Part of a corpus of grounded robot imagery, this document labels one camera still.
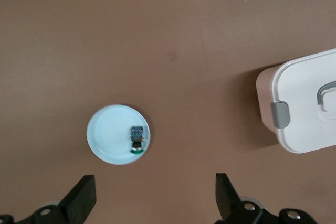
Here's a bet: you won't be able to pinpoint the light blue round plate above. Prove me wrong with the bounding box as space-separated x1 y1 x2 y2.
86 104 154 166

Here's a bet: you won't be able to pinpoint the blue switch with green cap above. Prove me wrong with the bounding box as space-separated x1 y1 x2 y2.
129 125 146 154

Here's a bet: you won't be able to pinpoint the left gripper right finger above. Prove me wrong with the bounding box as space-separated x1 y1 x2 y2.
214 173 320 224

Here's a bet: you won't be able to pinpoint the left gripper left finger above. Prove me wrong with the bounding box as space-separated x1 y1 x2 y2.
0 174 97 224

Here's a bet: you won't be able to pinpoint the white lunch box grey clips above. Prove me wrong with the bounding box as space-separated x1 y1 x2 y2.
256 48 336 154

